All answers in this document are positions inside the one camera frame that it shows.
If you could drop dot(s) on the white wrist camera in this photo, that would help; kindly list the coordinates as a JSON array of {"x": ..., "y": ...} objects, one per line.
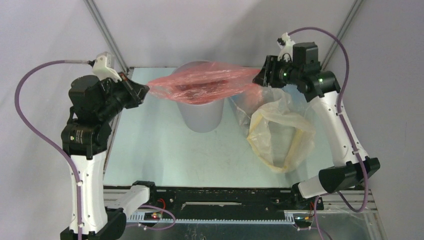
[
  {"x": 103, "y": 67},
  {"x": 286, "y": 47}
]

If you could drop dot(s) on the yellow translucent trash bag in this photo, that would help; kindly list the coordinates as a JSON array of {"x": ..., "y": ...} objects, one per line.
[{"x": 281, "y": 130}]

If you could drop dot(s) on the left aluminium frame post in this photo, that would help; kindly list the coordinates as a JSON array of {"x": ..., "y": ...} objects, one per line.
[{"x": 106, "y": 33}]

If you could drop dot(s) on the white translucent bag of bags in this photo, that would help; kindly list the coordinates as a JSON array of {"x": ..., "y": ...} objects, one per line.
[{"x": 246, "y": 103}]

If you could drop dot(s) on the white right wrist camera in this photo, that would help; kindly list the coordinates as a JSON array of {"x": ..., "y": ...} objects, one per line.
[{"x": 286, "y": 47}]

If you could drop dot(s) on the red translucent trash bag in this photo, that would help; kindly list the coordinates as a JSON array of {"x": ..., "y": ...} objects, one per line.
[{"x": 232, "y": 79}]

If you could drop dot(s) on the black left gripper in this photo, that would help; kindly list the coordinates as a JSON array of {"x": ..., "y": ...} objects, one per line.
[{"x": 132, "y": 88}]

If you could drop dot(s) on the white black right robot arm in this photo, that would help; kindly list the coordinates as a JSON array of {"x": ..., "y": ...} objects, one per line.
[{"x": 351, "y": 163}]

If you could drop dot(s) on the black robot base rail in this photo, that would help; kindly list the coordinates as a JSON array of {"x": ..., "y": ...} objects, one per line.
[{"x": 228, "y": 205}]

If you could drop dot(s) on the grey plastic trash bin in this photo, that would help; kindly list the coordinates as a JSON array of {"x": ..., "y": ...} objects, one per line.
[{"x": 200, "y": 117}]

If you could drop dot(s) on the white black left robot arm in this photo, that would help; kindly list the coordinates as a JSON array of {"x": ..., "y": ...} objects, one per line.
[{"x": 86, "y": 146}]

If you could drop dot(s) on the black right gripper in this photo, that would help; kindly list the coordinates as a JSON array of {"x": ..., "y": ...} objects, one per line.
[{"x": 270, "y": 70}]

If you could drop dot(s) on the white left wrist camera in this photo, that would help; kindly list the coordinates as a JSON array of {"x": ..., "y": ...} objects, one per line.
[{"x": 103, "y": 67}]

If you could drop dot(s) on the right aluminium frame post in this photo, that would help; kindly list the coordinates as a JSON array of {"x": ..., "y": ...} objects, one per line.
[{"x": 344, "y": 28}]

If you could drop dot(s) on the aluminium frame post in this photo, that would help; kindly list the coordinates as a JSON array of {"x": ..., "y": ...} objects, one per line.
[
  {"x": 344, "y": 28},
  {"x": 106, "y": 33}
]

